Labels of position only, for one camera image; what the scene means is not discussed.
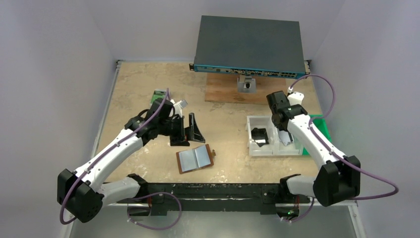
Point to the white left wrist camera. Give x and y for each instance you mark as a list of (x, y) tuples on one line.
[(178, 107)]

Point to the brown leather card holder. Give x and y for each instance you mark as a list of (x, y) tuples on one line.
[(195, 159)]

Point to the green plastic bin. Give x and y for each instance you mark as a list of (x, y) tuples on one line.
[(321, 125)]

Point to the green white small box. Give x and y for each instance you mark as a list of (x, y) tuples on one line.
[(160, 93)]

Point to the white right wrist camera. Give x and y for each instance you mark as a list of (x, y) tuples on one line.
[(294, 97)]

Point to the grey camera on mount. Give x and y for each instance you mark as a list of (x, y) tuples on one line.
[(246, 84)]

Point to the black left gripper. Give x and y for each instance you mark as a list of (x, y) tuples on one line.
[(181, 130)]

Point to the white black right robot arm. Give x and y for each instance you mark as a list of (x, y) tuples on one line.
[(338, 176)]

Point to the white left plastic bin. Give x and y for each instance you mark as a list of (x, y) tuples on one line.
[(260, 122)]

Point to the white middle plastic bin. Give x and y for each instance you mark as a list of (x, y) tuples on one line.
[(295, 149)]

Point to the black cards in left bin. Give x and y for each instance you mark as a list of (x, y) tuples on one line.
[(260, 136)]

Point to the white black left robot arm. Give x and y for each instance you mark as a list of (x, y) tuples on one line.
[(83, 192)]

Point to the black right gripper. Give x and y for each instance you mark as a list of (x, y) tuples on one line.
[(275, 121)]

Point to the white plastic bin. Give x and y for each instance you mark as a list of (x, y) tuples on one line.
[(295, 149), (260, 122)]

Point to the brown wooden board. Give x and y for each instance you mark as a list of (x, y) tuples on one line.
[(222, 88)]

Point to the grey cards in middle bin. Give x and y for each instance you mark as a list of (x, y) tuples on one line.
[(285, 137)]

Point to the grey blue network switch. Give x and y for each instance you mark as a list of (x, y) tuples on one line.
[(247, 46)]

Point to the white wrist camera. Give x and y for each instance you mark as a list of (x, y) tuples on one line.
[(178, 107), (294, 97)]

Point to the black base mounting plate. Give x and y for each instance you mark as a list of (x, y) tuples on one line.
[(263, 198)]

